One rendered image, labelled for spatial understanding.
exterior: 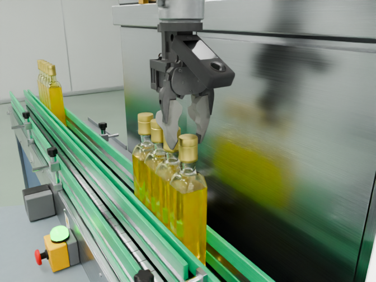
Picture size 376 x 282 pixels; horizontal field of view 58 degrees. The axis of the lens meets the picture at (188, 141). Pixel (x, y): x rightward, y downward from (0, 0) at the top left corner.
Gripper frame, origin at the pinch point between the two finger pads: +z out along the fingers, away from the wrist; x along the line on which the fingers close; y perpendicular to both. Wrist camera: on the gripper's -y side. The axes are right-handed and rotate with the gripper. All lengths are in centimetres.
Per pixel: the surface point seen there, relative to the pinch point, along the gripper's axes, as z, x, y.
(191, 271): 21.6, 3.9, -7.2
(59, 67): 62, -100, 586
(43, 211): 37, 19, 56
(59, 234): 30.4, 19.4, 29.9
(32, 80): 81, -55, 585
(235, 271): 23.0, -3.8, -10.4
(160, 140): 2.8, 0.3, 10.0
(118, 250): 19.6, 13.5, 2.5
